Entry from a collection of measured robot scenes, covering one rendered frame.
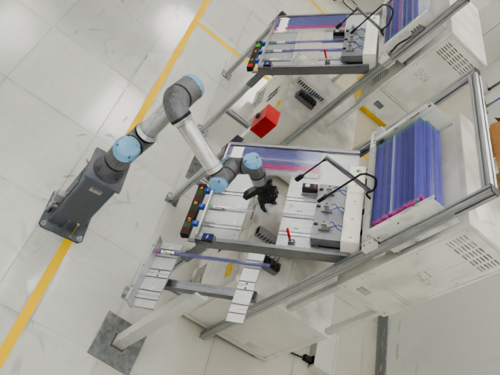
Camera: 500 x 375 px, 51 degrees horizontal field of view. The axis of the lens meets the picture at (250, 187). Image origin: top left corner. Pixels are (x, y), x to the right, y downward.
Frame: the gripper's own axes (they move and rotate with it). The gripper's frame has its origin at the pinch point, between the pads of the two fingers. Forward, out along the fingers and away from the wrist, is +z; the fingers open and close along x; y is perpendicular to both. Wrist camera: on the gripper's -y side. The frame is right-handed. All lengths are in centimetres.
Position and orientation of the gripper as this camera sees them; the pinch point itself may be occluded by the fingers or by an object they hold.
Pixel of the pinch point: (268, 212)
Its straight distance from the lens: 253.2
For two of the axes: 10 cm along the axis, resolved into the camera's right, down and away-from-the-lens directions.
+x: 2.1, -7.0, 6.8
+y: 9.3, -0.6, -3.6
